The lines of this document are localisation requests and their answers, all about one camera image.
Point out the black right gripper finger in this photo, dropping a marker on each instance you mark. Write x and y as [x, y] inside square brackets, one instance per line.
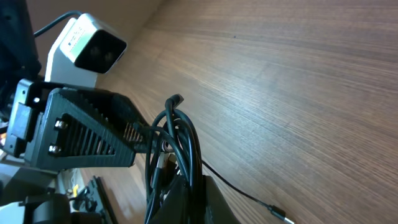
[208, 207]

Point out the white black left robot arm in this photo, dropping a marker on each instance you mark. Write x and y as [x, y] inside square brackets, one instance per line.
[20, 60]

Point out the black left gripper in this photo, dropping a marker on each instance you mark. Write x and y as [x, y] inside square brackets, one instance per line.
[65, 128]

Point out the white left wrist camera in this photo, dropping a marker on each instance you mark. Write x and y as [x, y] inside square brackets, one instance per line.
[85, 48]

